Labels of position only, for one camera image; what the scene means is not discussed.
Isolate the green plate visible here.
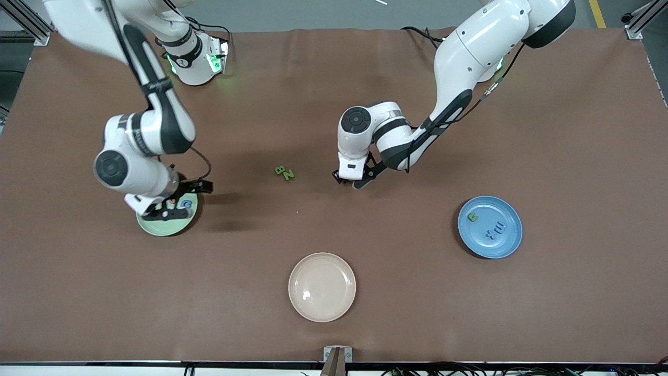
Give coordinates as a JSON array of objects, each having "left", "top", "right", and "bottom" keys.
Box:
[{"left": 137, "top": 193, "right": 199, "bottom": 237}]

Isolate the brown table mat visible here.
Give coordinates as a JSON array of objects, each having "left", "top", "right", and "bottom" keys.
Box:
[{"left": 0, "top": 29, "right": 668, "bottom": 363}]

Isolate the beige plate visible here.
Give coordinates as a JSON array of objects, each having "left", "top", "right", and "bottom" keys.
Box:
[{"left": 288, "top": 252, "right": 357, "bottom": 323}]

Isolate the blue plate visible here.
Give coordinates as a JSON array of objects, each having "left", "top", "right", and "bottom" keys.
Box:
[{"left": 458, "top": 196, "right": 523, "bottom": 259}]

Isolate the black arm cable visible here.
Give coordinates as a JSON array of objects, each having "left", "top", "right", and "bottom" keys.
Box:
[
  {"left": 188, "top": 145, "right": 213, "bottom": 182},
  {"left": 404, "top": 43, "right": 525, "bottom": 173}
]

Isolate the black base cable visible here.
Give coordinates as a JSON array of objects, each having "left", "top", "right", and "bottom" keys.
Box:
[
  {"left": 401, "top": 26, "right": 444, "bottom": 49},
  {"left": 177, "top": 15, "right": 233, "bottom": 43}
]

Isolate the grey metal camera bracket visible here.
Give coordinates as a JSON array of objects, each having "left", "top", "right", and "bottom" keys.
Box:
[{"left": 321, "top": 346, "right": 353, "bottom": 376}]

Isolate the aluminium frame profile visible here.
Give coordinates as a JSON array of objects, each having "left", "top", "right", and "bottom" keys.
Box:
[
  {"left": 621, "top": 0, "right": 668, "bottom": 40},
  {"left": 0, "top": 0, "right": 71, "bottom": 46}
]

